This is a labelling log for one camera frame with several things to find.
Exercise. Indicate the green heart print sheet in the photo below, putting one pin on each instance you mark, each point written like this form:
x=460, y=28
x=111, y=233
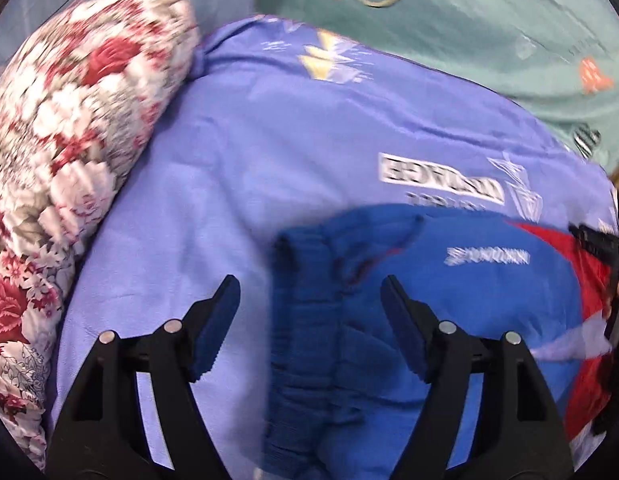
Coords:
x=559, y=59

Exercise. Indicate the purple printed bed sheet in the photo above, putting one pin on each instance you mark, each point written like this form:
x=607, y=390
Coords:
x=310, y=168

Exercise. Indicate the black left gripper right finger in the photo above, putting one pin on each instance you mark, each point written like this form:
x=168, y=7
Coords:
x=489, y=413

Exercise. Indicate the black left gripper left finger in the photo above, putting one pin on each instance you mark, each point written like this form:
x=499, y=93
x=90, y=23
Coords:
x=131, y=412

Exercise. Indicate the red floral pillow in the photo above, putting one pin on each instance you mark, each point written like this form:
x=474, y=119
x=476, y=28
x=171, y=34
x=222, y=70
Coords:
x=78, y=104

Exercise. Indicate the blue and red pants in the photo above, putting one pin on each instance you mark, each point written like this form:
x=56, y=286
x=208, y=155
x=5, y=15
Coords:
x=345, y=390

